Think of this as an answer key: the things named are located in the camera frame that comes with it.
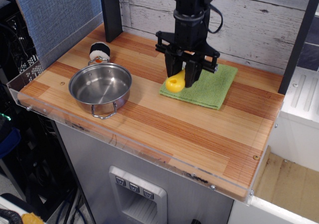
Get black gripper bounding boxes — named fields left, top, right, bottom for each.
left=156, top=11, right=220, bottom=88

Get yellow handle toy knife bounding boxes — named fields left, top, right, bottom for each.
left=165, top=50, right=196, bottom=94

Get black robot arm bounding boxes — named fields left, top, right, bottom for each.
left=156, top=0, right=221, bottom=88

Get green towel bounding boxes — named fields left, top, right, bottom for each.
left=159, top=64, right=238, bottom=110

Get toy sushi roll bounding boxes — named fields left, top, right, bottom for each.
left=89, top=42, right=111, bottom=60

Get clear acrylic edge guard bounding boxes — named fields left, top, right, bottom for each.
left=8, top=62, right=284, bottom=203

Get blue fabric panel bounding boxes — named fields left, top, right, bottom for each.
left=16, top=0, right=103, bottom=60

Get toy fridge dispenser panel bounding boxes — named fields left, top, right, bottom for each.
left=109, top=166, right=168, bottom=224

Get white toy sink unit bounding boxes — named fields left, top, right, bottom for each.
left=229, top=67, right=319, bottom=224

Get yellow object bottom left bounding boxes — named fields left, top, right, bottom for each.
left=21, top=213, right=44, bottom=224

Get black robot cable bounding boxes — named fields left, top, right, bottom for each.
left=127, top=0, right=224, bottom=34

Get steel pot with handles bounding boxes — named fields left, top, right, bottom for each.
left=69, top=57, right=133, bottom=119

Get dark left post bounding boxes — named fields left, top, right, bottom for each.
left=101, top=0, right=123, bottom=42

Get dark post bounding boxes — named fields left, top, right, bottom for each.
left=101, top=0, right=123, bottom=42
left=278, top=0, right=319, bottom=95

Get dark right post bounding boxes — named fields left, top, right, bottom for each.
left=278, top=0, right=319, bottom=95

